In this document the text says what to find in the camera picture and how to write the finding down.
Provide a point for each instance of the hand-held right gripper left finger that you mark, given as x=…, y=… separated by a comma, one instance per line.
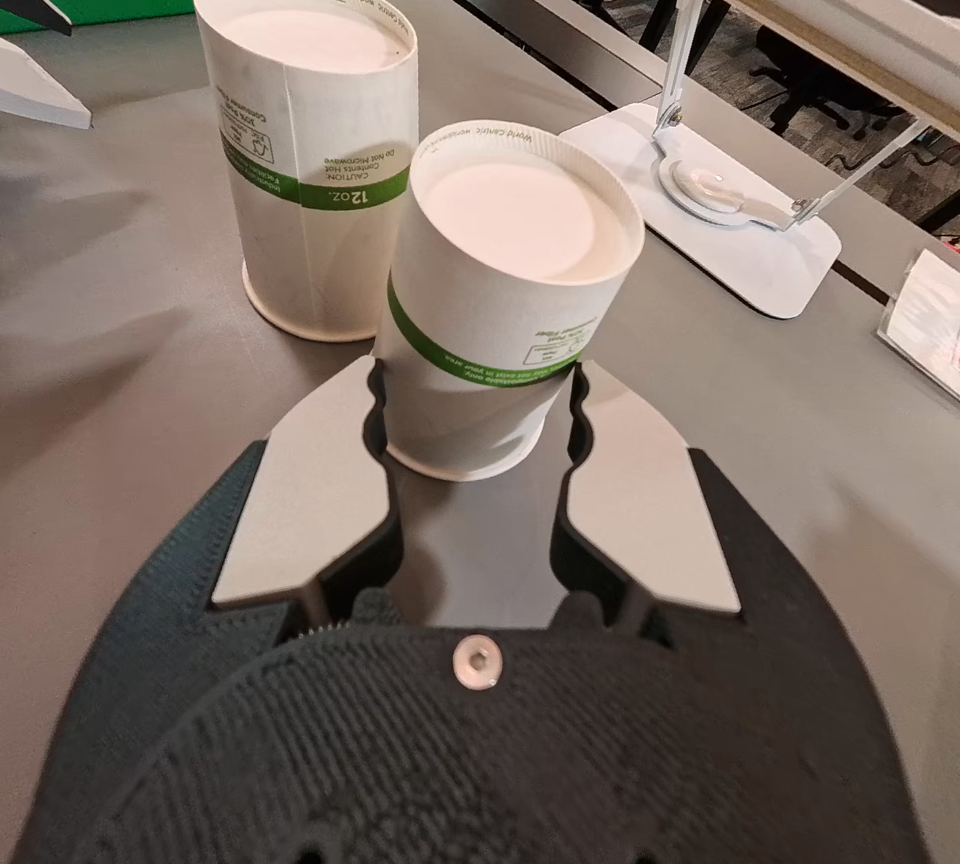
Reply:
x=300, y=504

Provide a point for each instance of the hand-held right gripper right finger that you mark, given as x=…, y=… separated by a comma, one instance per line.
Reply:
x=645, y=504

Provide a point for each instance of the dented white paper cup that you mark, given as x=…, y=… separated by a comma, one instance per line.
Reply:
x=262, y=241

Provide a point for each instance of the grey desk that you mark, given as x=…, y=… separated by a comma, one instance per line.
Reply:
x=112, y=279

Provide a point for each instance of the white folding stand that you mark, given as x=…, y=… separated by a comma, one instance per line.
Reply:
x=750, y=264

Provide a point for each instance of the clear sleeve with paper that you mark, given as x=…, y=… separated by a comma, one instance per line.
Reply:
x=926, y=324

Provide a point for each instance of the black office chair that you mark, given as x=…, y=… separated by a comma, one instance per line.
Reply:
x=795, y=68

